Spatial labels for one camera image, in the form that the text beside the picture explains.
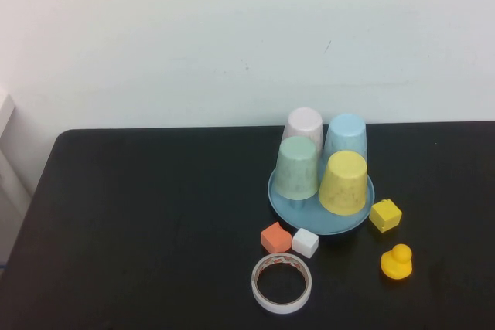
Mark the yellow plastic cup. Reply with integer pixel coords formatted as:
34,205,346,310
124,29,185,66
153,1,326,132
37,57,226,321
318,150,368,216

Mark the blue cup stand tray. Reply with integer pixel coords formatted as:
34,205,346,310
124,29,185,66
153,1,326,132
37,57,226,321
266,167,377,236

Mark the light blue plastic cup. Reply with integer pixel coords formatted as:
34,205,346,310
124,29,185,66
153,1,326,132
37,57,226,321
323,113,368,165

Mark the white cube block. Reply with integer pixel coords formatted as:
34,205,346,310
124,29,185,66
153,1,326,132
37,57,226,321
292,227,320,260

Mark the white tape roll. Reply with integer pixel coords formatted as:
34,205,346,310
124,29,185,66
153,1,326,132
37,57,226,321
251,252,313,315

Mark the pink plastic cup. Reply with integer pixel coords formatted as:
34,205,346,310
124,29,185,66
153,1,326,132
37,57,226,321
281,107,324,153

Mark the yellow rubber duck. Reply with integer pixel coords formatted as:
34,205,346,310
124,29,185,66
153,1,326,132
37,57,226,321
380,243,414,280

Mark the green plastic cup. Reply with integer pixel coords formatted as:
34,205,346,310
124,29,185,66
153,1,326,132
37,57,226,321
274,136,320,200

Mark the yellow cube block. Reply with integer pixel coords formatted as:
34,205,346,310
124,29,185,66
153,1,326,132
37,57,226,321
368,197,403,234

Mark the orange cube block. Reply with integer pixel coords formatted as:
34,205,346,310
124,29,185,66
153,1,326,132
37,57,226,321
261,221,293,254

